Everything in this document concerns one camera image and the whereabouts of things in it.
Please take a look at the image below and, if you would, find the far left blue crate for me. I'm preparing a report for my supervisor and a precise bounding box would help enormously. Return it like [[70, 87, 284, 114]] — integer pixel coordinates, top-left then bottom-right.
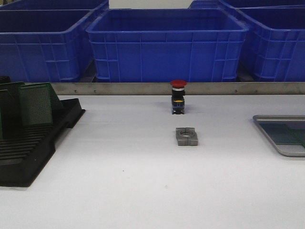
[[0, 0, 109, 10]]

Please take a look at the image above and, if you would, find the green circuit board in rack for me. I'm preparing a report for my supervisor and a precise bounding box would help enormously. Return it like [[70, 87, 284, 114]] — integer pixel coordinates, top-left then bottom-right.
[[19, 83, 64, 126]]

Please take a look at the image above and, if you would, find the silver metal tray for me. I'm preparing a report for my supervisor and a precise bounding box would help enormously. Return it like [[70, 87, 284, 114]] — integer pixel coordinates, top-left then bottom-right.
[[253, 115, 305, 157]]

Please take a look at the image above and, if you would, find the blue plastic crate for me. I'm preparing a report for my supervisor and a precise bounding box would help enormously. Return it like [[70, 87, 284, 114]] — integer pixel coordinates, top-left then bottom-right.
[[0, 10, 94, 83], [236, 7, 305, 82], [87, 9, 247, 83]]

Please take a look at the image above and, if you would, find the green perforated circuit board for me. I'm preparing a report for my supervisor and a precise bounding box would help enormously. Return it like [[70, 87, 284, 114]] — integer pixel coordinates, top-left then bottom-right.
[[260, 123, 302, 145]]

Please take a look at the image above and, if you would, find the left blue plastic crate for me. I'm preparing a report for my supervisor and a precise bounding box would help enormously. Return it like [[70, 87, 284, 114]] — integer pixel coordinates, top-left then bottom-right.
[[0, 10, 94, 83]]

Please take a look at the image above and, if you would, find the metal table edge rail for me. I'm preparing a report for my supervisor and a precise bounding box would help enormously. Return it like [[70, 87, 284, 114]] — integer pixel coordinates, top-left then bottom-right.
[[52, 82, 305, 95]]

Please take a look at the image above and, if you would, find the centre blue plastic crate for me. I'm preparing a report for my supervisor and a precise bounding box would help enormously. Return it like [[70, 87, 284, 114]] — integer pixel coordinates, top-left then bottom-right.
[[87, 9, 247, 83]]

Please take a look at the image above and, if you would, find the right blue plastic crate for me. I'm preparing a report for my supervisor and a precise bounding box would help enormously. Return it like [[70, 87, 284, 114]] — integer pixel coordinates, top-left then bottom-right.
[[236, 7, 305, 82]]

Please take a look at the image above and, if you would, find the black slotted board rack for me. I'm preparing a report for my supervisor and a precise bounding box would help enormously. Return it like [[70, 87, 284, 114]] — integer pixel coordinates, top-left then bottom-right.
[[0, 75, 86, 188]]

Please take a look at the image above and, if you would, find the red emergency stop button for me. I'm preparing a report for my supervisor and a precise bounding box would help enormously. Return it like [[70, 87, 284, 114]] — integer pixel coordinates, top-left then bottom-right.
[[171, 80, 187, 115]]

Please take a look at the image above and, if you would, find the dark green rear board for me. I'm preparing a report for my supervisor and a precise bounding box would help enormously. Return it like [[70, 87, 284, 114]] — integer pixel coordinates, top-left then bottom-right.
[[0, 82, 24, 140]]

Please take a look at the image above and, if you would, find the far right blue crate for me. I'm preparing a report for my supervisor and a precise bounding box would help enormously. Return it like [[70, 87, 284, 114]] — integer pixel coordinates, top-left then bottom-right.
[[189, 0, 305, 9]]

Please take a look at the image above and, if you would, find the grey metal clamp block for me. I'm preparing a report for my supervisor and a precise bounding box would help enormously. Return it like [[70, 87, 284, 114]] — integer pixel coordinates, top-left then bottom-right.
[[175, 127, 198, 146]]

